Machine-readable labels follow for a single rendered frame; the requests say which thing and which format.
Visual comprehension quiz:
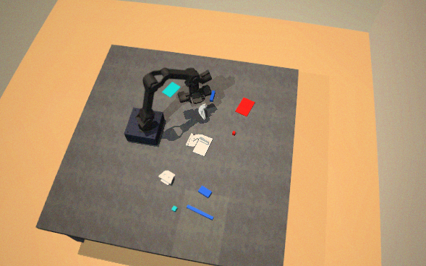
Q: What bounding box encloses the red flat rectangular plate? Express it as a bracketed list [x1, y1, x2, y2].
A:
[235, 98, 255, 116]

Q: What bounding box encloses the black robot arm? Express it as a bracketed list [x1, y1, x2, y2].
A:
[136, 67, 212, 133]

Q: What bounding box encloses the blue flat bar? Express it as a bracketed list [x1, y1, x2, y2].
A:
[187, 205, 213, 220]

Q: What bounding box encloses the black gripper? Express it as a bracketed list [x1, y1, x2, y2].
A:
[178, 85, 212, 103]

